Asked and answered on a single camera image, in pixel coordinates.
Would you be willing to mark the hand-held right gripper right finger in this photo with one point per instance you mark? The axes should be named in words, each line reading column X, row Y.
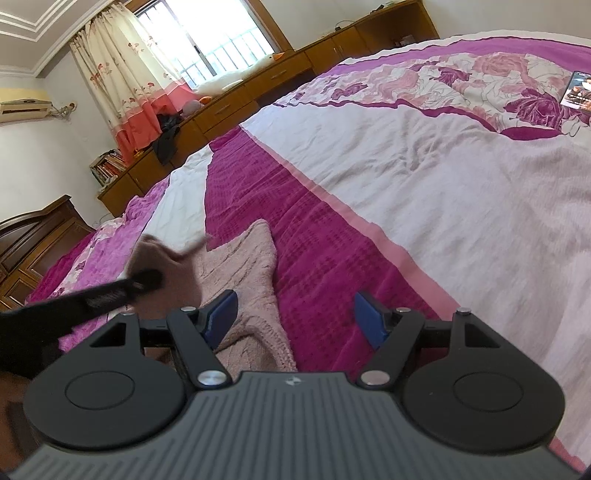
column 369, row 318

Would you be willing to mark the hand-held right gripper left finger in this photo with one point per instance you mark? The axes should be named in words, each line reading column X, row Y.
column 220, row 318

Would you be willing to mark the glossy magazine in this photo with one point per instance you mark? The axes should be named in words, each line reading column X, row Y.
column 577, row 90

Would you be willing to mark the dark wooden headboard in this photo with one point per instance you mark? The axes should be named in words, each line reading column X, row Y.
column 32, row 244

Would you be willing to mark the barred window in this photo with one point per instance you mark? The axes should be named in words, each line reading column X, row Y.
column 207, row 27

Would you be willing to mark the floral purple white blanket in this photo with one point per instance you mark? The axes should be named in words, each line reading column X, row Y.
column 415, row 184

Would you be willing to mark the long wooden cabinet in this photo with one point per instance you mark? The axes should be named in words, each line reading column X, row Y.
column 221, row 108

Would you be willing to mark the pink knit sweater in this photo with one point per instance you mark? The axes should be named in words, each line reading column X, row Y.
column 249, row 277

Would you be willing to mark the pink plush toy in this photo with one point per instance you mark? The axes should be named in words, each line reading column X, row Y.
column 192, row 108

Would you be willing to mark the white goose plush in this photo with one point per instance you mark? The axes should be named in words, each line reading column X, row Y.
column 217, row 83

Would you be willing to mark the floral cream curtain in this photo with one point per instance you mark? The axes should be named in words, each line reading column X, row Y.
column 120, row 69

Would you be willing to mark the wall air conditioner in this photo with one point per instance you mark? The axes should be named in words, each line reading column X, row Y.
column 21, row 107

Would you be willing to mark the dark clothes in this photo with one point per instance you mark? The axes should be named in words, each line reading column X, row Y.
column 166, row 136

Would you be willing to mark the person's left forearm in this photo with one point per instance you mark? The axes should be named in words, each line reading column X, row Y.
column 9, row 392

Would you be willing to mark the row of books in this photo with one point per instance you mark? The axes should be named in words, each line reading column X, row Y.
column 108, row 167

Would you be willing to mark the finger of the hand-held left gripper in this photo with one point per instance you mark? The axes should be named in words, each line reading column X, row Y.
column 115, row 293

